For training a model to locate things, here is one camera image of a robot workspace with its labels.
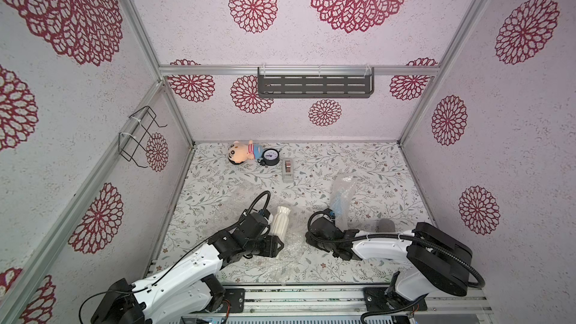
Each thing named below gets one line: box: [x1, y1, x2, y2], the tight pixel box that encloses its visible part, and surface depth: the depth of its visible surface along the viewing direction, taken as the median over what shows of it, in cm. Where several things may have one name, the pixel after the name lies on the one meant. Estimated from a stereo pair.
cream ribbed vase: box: [269, 205, 291, 243], surface depth 81 cm
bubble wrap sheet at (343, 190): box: [330, 174, 357, 231], surface depth 96 cm
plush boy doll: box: [227, 139, 264, 165], surface depth 109 cm
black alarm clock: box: [257, 148, 280, 166], surface depth 114 cm
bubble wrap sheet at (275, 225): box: [216, 179, 315, 287], surface depth 81 cm
